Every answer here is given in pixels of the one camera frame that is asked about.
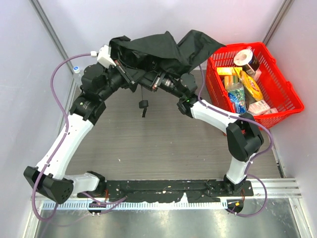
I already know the black folding umbrella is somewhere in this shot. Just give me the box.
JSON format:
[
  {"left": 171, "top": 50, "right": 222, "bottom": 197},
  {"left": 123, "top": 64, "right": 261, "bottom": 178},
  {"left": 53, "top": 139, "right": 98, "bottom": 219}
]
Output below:
[{"left": 108, "top": 29, "right": 226, "bottom": 119}]

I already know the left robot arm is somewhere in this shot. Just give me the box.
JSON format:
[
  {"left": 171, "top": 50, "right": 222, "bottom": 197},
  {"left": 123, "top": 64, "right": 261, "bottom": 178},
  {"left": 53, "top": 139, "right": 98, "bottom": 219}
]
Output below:
[{"left": 23, "top": 58, "right": 132, "bottom": 204}]

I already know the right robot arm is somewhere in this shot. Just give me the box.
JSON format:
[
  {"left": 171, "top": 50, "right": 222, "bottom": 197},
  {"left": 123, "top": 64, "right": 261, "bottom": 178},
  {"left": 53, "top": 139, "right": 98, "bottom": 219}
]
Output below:
[{"left": 139, "top": 72, "right": 264, "bottom": 194}]

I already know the clear plastic bottle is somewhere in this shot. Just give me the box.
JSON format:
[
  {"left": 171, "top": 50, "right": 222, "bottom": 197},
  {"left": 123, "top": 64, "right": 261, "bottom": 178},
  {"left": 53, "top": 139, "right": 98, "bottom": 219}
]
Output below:
[{"left": 73, "top": 66, "right": 83, "bottom": 87}]

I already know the yellow box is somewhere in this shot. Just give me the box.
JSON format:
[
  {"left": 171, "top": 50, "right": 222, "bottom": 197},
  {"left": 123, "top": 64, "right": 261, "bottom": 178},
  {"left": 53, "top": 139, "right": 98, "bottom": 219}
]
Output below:
[{"left": 216, "top": 67, "right": 241, "bottom": 76}]

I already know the blue green snack packet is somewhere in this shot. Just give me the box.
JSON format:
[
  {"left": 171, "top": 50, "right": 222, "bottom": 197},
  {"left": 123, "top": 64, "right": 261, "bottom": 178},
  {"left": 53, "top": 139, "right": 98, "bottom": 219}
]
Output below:
[{"left": 228, "top": 89, "right": 247, "bottom": 114}]

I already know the yellow snack bag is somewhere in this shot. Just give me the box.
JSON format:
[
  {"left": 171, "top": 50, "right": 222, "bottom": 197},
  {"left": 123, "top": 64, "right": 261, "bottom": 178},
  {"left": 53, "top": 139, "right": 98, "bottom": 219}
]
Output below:
[{"left": 239, "top": 70, "right": 264, "bottom": 101}]

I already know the pink white box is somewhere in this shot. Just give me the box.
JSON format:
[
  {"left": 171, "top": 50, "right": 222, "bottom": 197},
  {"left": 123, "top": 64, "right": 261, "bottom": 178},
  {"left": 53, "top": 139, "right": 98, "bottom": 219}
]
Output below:
[{"left": 248, "top": 100, "right": 270, "bottom": 116}]

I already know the red plastic basket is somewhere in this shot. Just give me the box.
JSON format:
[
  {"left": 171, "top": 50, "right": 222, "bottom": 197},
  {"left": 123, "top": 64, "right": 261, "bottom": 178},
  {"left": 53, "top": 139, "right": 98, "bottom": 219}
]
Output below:
[{"left": 206, "top": 42, "right": 305, "bottom": 128}]

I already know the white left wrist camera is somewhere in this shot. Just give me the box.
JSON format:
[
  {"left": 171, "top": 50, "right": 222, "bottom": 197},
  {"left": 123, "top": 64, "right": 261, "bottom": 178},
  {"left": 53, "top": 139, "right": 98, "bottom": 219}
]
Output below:
[{"left": 90, "top": 45, "right": 116, "bottom": 69}]

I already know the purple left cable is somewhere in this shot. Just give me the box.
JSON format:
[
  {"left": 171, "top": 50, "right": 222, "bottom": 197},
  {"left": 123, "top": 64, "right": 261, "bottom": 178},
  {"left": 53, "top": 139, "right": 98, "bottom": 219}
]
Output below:
[{"left": 32, "top": 53, "right": 128, "bottom": 222}]

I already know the purple cable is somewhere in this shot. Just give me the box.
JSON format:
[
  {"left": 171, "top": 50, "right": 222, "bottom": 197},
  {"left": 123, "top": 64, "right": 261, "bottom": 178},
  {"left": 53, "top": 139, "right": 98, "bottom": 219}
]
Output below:
[
  {"left": 32, "top": 53, "right": 128, "bottom": 222},
  {"left": 197, "top": 64, "right": 273, "bottom": 218}
]

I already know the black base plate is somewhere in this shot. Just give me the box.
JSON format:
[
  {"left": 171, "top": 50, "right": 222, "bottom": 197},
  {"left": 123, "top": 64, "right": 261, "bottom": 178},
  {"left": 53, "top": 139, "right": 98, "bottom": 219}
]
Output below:
[{"left": 87, "top": 179, "right": 254, "bottom": 203}]

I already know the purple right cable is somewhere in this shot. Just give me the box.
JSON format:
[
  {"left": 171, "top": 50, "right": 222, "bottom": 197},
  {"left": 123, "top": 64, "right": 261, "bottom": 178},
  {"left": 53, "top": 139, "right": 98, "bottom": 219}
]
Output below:
[{"left": 197, "top": 64, "right": 273, "bottom": 218}]

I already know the white slotted cable duct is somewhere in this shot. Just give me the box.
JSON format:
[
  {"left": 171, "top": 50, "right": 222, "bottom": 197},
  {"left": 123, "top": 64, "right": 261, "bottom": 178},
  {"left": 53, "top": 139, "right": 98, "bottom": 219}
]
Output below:
[{"left": 57, "top": 199, "right": 227, "bottom": 211}]

